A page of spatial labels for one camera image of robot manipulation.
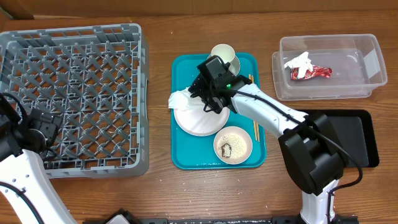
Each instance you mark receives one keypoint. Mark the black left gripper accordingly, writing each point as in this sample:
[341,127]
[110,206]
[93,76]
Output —
[47,123]

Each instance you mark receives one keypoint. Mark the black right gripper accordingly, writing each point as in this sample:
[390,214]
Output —
[197,87]

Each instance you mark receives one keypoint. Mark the large white plate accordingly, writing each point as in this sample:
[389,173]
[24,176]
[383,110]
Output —
[197,122]

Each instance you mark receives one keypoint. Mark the small pink bowl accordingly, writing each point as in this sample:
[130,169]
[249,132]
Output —
[238,131]

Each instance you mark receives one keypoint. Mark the brown food scrap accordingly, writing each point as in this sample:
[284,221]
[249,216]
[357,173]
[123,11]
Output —
[226,150]

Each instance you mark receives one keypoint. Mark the small white tissue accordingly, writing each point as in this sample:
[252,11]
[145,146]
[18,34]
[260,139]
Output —
[300,65]

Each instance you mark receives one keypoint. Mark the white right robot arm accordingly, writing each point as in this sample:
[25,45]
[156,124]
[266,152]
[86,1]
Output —
[313,154]

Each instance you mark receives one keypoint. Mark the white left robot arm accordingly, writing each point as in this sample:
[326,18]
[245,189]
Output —
[26,144]

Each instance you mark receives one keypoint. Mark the black food waste tray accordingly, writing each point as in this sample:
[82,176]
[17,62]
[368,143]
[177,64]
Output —
[355,131]

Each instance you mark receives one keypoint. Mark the grey saucer bowl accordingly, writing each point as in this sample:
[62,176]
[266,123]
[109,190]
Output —
[232,62]

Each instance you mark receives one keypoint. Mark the white paper cup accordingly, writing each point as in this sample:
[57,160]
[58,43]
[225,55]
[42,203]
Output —
[224,51]

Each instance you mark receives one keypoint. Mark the wooden chopstick left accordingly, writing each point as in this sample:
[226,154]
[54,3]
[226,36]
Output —
[254,130]

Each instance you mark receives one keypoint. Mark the wooden chopstick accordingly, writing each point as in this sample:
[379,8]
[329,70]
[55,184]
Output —
[254,130]
[257,132]

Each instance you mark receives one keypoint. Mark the wooden chopstick right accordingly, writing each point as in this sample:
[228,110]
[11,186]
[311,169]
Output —
[257,132]

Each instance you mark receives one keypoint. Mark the grey dish rack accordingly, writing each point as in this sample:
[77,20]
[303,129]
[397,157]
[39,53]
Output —
[95,78]

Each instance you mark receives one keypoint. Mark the red snack wrapper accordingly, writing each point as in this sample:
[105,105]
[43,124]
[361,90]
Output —
[317,71]

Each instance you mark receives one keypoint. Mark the clear plastic bin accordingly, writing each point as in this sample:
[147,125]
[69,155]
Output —
[356,61]

